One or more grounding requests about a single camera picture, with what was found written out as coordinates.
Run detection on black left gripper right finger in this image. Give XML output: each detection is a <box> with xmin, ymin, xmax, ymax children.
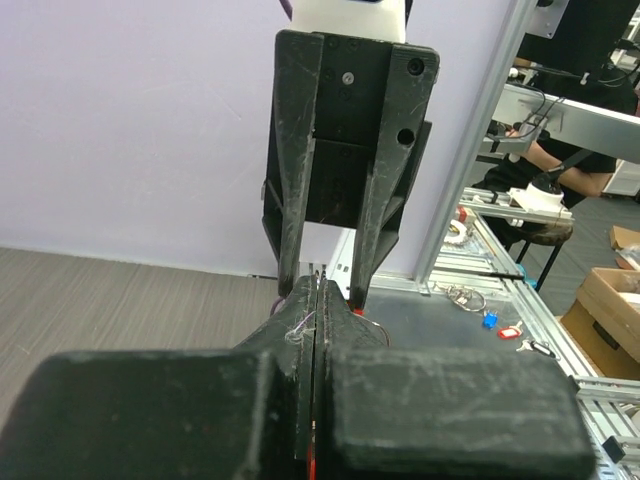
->
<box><xmin>312</xmin><ymin>279</ymin><xmax>597</xmax><ymax>480</ymax></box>

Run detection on red carabiner keyring with chain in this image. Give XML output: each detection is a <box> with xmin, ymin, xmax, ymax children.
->
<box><xmin>269</xmin><ymin>269</ymin><xmax>394</xmax><ymax>480</ymax></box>

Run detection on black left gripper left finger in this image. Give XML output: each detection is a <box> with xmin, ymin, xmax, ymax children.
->
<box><xmin>1</xmin><ymin>275</ymin><xmax>319</xmax><ymax>479</ymax></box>

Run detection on cardboard box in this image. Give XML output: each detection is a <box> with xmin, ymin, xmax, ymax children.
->
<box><xmin>561</xmin><ymin>268</ymin><xmax>639</xmax><ymax>380</ymax></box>

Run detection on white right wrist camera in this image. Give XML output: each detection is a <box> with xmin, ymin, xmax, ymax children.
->
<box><xmin>289</xmin><ymin>0</ymin><xmax>406</xmax><ymax>43</ymax></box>

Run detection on spare keys on outside table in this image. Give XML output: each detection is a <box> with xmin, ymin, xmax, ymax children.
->
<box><xmin>434</xmin><ymin>283</ymin><xmax>560</xmax><ymax>361</ymax></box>

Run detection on white dome camera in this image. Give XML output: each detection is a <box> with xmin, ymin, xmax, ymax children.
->
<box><xmin>508</xmin><ymin>180</ymin><xmax>572</xmax><ymax>220</ymax></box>

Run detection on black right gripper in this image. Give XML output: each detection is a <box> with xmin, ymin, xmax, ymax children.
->
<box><xmin>262</xmin><ymin>30</ymin><xmax>440</xmax><ymax>305</ymax></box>

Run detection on person in black shirt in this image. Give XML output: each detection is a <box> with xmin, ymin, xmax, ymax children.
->
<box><xmin>487</xmin><ymin>0</ymin><xmax>640</xmax><ymax>211</ymax></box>

